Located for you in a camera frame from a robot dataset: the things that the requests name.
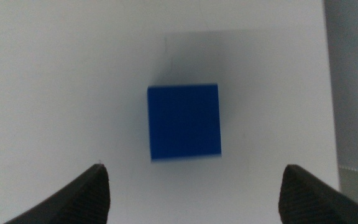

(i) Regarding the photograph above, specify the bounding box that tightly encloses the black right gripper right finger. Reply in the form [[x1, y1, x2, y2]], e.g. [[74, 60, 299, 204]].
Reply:
[[277, 164, 358, 224]]

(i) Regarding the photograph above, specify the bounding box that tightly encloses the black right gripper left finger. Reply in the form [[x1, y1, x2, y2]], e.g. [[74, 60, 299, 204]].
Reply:
[[3, 164, 111, 224]]

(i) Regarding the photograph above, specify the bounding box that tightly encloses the blue cube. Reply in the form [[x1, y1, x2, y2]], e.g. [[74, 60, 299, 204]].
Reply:
[[147, 83, 223, 162]]

